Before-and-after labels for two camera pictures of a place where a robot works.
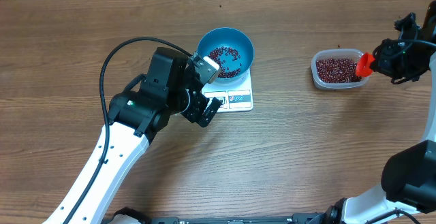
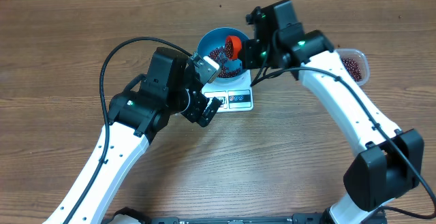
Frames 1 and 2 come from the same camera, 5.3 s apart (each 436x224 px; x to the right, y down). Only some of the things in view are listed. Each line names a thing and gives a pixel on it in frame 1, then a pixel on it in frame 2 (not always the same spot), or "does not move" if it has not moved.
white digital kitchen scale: (233, 99) does not move
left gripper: (195, 114) does not move
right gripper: (380, 62) → (248, 54)
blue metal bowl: (231, 48) does not move
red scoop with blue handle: (363, 67) → (233, 46)
